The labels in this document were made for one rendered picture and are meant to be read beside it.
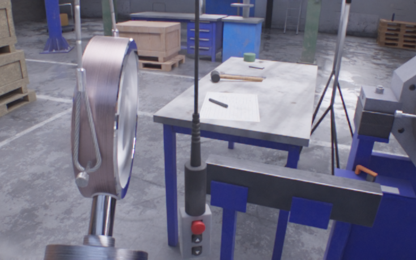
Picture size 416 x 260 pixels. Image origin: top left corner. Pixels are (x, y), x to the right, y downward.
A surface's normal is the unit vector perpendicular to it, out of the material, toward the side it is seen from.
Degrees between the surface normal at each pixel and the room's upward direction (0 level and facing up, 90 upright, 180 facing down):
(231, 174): 90
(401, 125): 90
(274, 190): 90
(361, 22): 90
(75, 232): 0
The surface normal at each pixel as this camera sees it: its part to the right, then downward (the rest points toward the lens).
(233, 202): -0.32, 0.38
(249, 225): 0.03, -0.91
